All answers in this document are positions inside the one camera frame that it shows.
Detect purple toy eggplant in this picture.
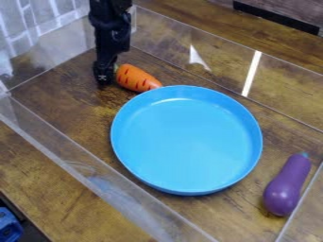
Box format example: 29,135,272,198
262,152,310,216

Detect blue object at corner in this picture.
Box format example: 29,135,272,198
0,207,22,242

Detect orange toy carrot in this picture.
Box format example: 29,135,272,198
114,63,162,93

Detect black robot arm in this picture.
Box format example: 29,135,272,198
88,0,132,85

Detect blue round plastic tray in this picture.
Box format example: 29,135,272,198
110,85,262,196

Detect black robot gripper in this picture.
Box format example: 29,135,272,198
88,10,130,85

